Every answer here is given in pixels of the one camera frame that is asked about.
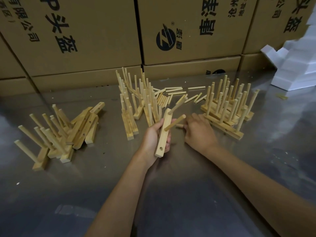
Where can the pile of wooden dowels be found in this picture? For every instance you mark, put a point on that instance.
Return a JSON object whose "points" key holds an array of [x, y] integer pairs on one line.
{"points": [[172, 90]]}

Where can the pile of drilled wooden bars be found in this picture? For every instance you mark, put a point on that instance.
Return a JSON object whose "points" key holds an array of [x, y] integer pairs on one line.
{"points": [[84, 130]]}

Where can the person's right hand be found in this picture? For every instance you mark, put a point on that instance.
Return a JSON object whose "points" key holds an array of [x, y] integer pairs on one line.
{"points": [[200, 135]]}

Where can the stack of white foam blocks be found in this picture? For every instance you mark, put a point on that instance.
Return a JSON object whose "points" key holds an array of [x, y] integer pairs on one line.
{"points": [[296, 76]]}

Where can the person's right forearm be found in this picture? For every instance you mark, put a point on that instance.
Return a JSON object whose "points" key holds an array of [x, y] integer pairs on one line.
{"points": [[259, 182]]}

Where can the shiny metal table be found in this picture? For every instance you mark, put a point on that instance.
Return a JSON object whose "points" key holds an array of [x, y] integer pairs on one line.
{"points": [[49, 190]]}

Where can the person's left hand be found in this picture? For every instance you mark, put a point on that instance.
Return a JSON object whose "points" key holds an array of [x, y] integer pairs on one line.
{"points": [[148, 143]]}

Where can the clear tape patch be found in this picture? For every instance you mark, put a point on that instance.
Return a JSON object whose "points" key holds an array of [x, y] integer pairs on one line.
{"points": [[74, 211]]}

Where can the person's left forearm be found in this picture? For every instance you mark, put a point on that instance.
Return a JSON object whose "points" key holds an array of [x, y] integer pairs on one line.
{"points": [[116, 207]]}

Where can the stack of brown cardboard boxes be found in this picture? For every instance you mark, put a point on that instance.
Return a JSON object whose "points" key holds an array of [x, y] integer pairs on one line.
{"points": [[98, 34]]}

